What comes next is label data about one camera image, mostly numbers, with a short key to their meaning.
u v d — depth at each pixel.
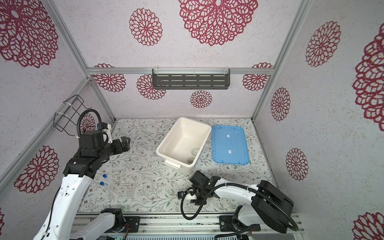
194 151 1.00
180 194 0.70
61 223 0.38
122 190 0.85
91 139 0.50
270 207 0.42
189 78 0.95
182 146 1.07
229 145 1.06
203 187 0.65
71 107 0.79
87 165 0.46
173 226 0.74
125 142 0.65
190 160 0.95
